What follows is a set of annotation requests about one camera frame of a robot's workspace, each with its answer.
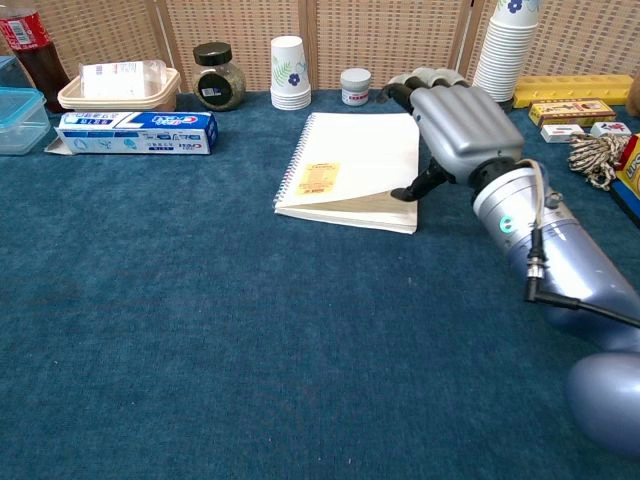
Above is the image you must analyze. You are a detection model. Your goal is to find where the woven folding screen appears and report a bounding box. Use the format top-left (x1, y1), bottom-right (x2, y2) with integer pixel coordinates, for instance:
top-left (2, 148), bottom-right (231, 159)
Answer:
top-left (0, 0), bottom-right (640, 96)

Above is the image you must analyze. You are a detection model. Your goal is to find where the tall stack of paper cups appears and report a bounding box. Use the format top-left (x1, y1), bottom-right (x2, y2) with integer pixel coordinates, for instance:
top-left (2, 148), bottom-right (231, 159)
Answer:
top-left (472, 0), bottom-right (544, 104)

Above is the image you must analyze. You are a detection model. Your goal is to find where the beige cable on wrist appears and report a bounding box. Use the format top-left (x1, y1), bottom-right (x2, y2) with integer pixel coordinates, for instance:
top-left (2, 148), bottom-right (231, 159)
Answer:
top-left (519, 159), bottom-right (549, 236)

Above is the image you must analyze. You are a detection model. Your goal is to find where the white tile with red print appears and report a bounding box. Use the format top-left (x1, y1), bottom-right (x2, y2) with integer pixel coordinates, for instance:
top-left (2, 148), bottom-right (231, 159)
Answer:
top-left (539, 123), bottom-right (585, 145)

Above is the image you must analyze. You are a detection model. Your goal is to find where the clear container with blue lid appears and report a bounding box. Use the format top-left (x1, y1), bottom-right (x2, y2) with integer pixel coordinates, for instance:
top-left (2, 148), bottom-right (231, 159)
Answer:
top-left (0, 87), bottom-right (52, 156)

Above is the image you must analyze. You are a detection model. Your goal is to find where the blue white toothpaste box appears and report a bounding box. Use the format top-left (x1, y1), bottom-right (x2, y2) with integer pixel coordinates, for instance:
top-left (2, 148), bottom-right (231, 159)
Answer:
top-left (44, 110), bottom-right (219, 156)

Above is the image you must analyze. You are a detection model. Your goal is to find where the small white plastic jar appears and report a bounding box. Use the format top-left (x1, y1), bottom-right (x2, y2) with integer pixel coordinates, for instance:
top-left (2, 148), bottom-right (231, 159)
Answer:
top-left (340, 68), bottom-right (373, 107)

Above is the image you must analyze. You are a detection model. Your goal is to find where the white spiral notebook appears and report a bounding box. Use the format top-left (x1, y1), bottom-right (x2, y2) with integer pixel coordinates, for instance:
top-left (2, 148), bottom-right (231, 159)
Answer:
top-left (273, 112), bottom-right (421, 235)

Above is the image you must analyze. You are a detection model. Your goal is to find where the black cable with metal plug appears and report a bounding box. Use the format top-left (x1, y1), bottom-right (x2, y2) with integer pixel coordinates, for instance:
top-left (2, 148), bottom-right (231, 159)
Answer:
top-left (523, 227), bottom-right (640, 329)

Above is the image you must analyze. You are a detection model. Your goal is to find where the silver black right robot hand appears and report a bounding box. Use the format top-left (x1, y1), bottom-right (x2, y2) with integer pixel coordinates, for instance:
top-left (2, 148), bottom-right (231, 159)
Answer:
top-left (391, 67), bottom-right (526, 202)

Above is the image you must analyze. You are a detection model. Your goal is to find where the glass jar with black lid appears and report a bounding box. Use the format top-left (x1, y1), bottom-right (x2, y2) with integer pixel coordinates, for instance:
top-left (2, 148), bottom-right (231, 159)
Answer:
top-left (192, 42), bottom-right (247, 112)

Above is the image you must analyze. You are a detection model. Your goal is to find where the yellow biscuit bag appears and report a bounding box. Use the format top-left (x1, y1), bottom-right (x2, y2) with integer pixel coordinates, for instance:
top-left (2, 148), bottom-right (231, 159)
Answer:
top-left (614, 133), bottom-right (640, 194)

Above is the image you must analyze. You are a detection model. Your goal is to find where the cola bottle with red cap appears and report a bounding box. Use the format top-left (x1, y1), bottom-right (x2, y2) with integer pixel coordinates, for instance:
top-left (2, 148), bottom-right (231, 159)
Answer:
top-left (0, 0), bottom-right (71, 114)

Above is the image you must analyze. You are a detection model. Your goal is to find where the yellow red card box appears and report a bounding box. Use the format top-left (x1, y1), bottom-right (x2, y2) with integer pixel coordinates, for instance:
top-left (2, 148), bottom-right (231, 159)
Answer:
top-left (528, 98), bottom-right (617, 126)

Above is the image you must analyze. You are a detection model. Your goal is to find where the short stack of paper cups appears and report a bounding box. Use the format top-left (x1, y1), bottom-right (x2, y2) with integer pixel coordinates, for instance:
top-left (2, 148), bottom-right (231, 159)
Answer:
top-left (269, 35), bottom-right (312, 111)

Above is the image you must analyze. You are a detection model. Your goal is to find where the white tile with dark print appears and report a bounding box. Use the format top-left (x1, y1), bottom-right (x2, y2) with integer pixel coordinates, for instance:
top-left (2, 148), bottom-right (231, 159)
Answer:
top-left (589, 120), bottom-right (632, 139)

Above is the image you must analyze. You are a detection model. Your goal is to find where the yellow block with round holes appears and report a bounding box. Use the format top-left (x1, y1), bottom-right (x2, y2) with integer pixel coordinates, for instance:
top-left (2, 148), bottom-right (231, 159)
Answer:
top-left (513, 74), bottom-right (634, 109)

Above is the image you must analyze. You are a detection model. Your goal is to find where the dark blue table carpet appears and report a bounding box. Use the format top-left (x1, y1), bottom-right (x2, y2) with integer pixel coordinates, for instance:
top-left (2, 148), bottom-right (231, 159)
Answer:
top-left (0, 89), bottom-right (640, 480)

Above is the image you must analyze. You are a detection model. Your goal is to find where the bundle of beige rope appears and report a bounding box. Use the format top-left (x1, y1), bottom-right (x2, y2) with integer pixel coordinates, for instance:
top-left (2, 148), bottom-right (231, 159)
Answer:
top-left (567, 132), bottom-right (632, 192)

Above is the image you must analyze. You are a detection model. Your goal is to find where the beige plastic tray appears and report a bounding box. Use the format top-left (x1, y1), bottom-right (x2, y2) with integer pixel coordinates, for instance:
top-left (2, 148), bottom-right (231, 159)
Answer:
top-left (57, 67), bottom-right (181, 113)

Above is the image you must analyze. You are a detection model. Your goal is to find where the blue cutting mat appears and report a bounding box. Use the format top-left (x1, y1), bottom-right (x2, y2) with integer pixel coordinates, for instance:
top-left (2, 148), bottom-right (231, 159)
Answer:
top-left (608, 177), bottom-right (640, 229)

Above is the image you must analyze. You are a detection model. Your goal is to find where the white packet with label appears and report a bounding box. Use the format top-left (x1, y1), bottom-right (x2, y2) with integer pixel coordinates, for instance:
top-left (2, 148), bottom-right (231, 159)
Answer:
top-left (79, 59), bottom-right (169, 100)

